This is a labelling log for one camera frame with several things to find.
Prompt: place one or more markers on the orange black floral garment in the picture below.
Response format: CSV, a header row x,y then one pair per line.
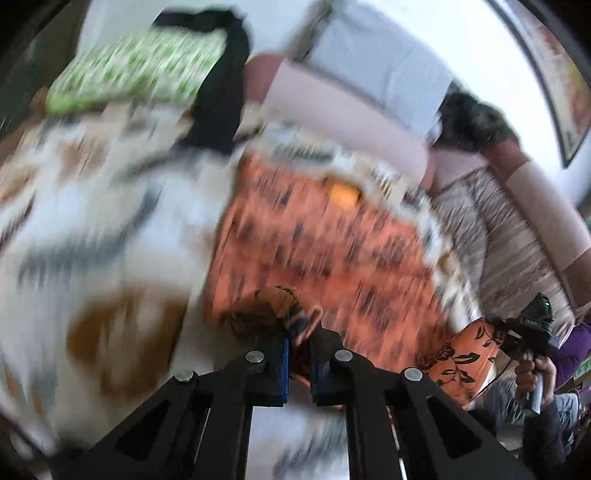
x,y
323,249

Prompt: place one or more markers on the striped beige pillow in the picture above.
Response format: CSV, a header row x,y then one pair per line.
x,y
508,258

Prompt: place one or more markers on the person's right forearm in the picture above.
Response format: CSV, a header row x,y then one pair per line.
x,y
542,438

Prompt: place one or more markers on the dark fuzzy cloth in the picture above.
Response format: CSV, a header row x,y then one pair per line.
x,y
471,120

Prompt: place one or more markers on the small pink cushion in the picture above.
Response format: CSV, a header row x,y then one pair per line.
x,y
459,168

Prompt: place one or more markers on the framed wall picture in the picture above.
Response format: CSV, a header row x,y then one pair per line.
x,y
561,78

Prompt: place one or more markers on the person's right hand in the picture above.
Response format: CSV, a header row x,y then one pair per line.
x,y
547,381

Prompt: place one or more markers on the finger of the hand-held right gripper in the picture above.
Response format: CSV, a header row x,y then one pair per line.
x,y
497,328

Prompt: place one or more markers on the beige brown bolster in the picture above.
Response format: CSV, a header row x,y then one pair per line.
x,y
545,207

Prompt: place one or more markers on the leaf print blanket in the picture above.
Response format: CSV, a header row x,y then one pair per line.
x,y
92,221

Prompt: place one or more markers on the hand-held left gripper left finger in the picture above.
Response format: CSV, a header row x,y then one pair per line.
x,y
278,371

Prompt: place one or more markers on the long pink bolster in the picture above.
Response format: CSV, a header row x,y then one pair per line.
x,y
341,115

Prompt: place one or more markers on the grey pillow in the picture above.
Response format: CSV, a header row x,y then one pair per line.
x,y
383,64

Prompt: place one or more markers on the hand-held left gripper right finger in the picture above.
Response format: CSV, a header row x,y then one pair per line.
x,y
319,376

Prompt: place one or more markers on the purple cloth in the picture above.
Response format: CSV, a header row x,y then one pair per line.
x,y
575,355

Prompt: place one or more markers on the black cloth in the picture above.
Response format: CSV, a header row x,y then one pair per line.
x,y
219,101

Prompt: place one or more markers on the green white patterned pillow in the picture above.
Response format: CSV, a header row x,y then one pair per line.
x,y
134,69

